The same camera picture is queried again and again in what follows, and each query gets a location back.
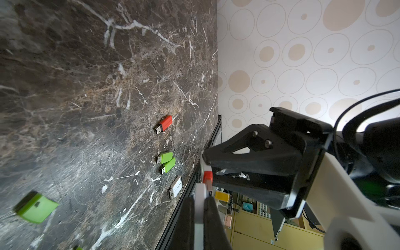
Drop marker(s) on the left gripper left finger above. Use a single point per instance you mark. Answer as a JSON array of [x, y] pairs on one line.
[[183, 235]]

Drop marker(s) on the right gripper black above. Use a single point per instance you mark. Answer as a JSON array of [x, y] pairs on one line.
[[271, 151]]

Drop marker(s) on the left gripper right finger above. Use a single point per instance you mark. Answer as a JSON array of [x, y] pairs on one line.
[[214, 234]]

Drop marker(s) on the white usb cap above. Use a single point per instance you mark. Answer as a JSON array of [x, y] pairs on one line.
[[199, 201]]

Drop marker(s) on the white usb drive red end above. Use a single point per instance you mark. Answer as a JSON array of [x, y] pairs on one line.
[[207, 176]]

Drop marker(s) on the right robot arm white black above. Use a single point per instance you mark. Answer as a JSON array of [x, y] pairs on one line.
[[371, 158]]

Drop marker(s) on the white usb drive lower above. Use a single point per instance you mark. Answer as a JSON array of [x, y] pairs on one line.
[[175, 189]]

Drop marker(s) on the white usb drive upper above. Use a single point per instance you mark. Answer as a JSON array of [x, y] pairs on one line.
[[177, 179]]

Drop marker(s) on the green usb drive lower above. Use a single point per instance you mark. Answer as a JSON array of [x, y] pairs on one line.
[[166, 167]]

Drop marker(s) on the green usb drive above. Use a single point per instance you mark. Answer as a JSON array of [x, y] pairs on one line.
[[166, 167], [164, 157]]

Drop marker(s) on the green usb drive upper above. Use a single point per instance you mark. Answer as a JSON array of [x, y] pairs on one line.
[[164, 157]]

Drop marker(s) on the green usb cap lower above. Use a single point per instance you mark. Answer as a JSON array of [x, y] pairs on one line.
[[35, 207]]

